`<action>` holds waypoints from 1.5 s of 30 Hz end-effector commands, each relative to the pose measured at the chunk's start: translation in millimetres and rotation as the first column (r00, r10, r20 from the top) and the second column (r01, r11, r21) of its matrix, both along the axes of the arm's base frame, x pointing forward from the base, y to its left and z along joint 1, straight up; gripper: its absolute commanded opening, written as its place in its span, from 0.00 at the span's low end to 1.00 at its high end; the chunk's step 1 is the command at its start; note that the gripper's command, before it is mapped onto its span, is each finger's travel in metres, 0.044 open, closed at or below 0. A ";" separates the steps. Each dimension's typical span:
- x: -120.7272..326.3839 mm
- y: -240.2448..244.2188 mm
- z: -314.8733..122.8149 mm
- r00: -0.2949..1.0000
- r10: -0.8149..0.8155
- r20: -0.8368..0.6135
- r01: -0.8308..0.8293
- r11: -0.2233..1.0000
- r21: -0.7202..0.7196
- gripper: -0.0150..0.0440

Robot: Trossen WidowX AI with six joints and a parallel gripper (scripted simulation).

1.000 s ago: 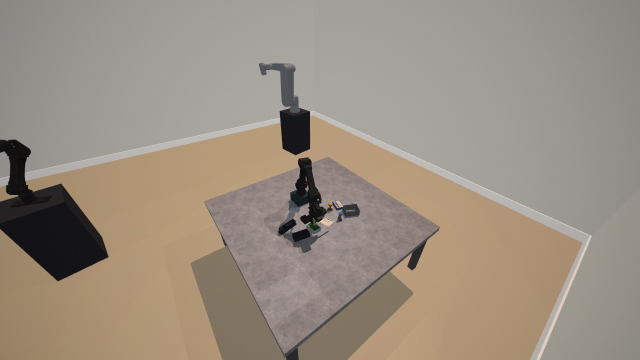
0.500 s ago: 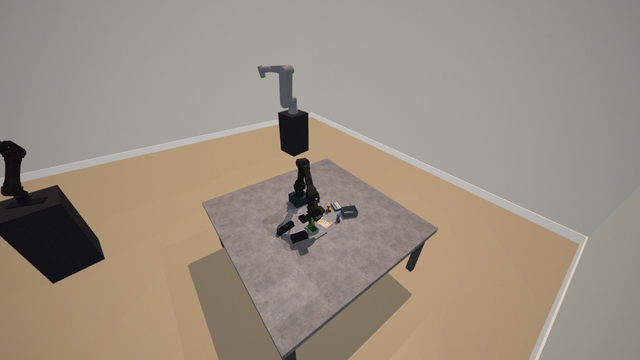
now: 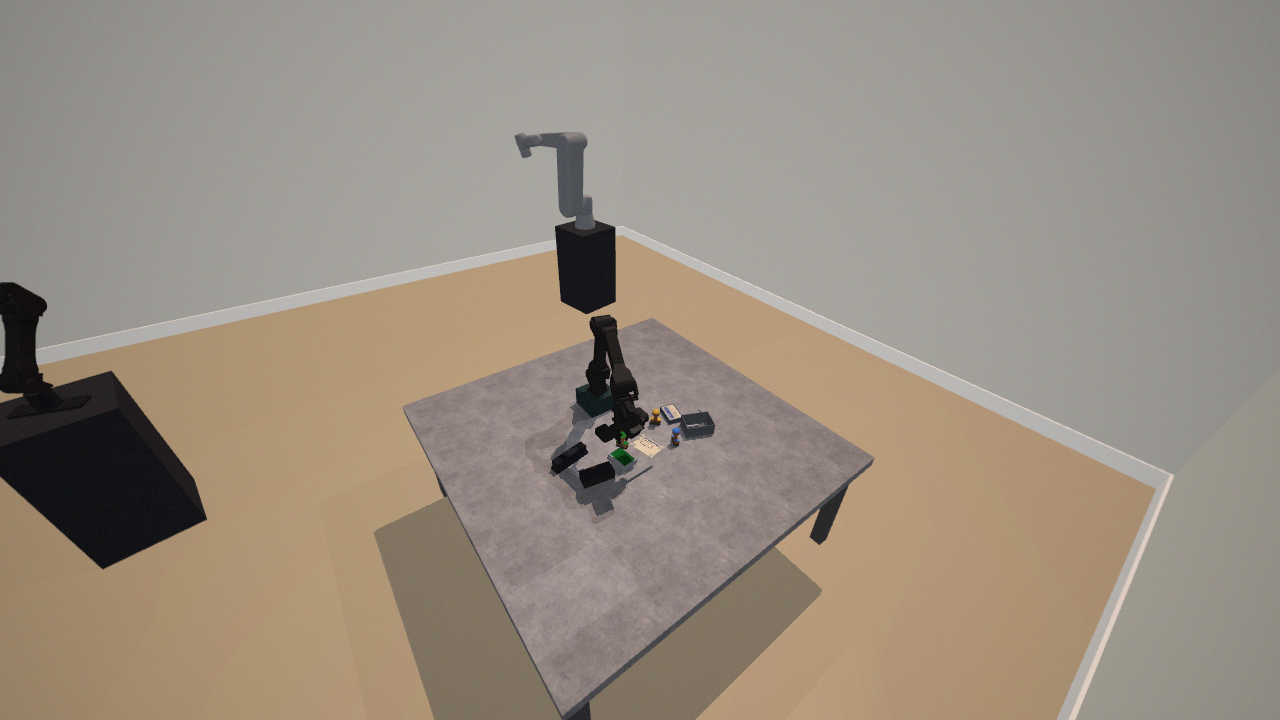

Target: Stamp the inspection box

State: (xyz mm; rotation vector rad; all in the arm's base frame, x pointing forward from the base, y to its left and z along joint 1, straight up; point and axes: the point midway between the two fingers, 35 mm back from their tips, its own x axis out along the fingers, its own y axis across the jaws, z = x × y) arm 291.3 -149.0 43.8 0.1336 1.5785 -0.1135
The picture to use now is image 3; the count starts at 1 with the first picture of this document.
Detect cream paper card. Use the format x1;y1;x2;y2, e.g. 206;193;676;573
630;434;666;459

